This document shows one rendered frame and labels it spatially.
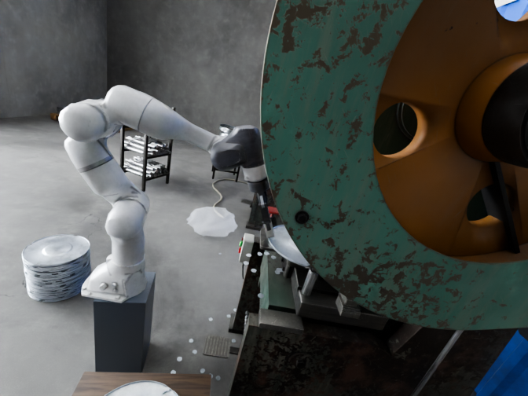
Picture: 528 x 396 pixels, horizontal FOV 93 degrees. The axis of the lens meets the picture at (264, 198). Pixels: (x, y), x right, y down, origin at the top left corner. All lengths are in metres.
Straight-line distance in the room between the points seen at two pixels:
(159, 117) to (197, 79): 6.86
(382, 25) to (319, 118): 0.13
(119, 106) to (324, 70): 0.60
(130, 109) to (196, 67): 6.89
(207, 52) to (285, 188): 7.33
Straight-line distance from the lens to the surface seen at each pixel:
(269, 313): 0.87
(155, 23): 8.09
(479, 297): 0.64
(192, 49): 7.75
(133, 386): 1.03
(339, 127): 0.38
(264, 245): 0.92
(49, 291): 1.82
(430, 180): 0.55
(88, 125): 0.82
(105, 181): 0.93
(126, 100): 0.83
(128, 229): 0.90
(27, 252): 1.84
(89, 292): 1.18
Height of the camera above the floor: 1.26
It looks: 21 degrees down
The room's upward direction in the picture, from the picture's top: 14 degrees clockwise
